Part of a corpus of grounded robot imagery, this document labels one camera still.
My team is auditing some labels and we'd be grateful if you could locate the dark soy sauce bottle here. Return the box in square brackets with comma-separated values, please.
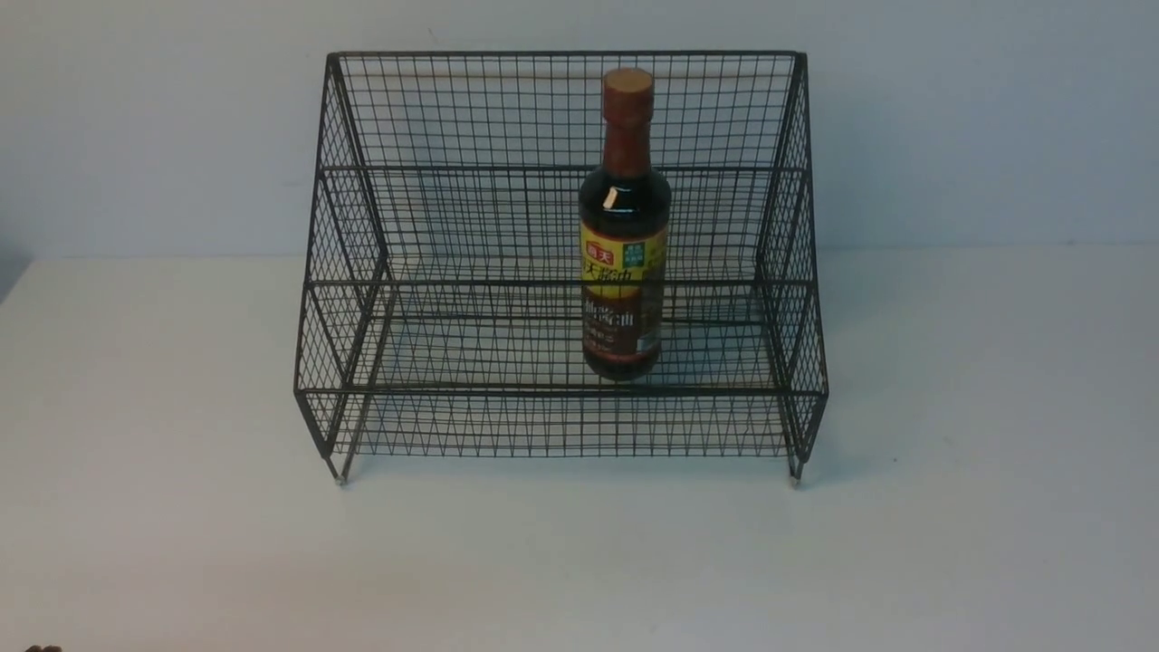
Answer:
[577, 67, 672, 381]

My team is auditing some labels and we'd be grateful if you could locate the black wire mesh shelf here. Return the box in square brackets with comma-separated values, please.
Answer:
[293, 50, 829, 485]

